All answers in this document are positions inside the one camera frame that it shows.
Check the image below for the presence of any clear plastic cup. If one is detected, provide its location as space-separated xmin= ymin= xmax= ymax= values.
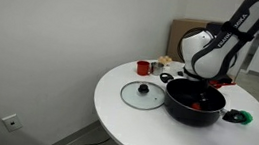
xmin=168 ymin=61 xmax=182 ymax=77

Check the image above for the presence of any grey door frame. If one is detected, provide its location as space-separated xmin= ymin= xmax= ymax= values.
xmin=234 ymin=26 xmax=259 ymax=82

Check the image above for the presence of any steel cup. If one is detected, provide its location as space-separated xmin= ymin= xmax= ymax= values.
xmin=148 ymin=60 xmax=166 ymax=78

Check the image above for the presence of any small wooden piece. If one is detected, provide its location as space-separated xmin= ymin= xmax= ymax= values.
xmin=156 ymin=54 xmax=174 ymax=67

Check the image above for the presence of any green toy broccoli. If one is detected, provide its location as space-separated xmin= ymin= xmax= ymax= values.
xmin=237 ymin=109 xmax=254 ymax=127

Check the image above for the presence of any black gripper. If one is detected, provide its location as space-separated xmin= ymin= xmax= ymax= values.
xmin=194 ymin=80 xmax=213 ymax=111

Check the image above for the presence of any white wall outlet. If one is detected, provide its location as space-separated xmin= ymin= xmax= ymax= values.
xmin=0 ymin=111 xmax=25 ymax=134

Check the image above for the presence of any orange toy fruit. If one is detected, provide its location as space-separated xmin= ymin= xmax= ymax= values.
xmin=190 ymin=101 xmax=203 ymax=111

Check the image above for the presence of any glass lid with black knob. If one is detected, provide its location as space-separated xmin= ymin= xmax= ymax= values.
xmin=118 ymin=78 xmax=168 ymax=114

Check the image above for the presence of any black flat panel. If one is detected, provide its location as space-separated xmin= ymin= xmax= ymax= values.
xmin=205 ymin=21 xmax=226 ymax=31

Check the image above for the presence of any red mug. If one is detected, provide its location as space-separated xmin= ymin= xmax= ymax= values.
xmin=134 ymin=59 xmax=153 ymax=78

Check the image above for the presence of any black cooking pot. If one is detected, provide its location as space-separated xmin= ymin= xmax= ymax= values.
xmin=153 ymin=72 xmax=253 ymax=134

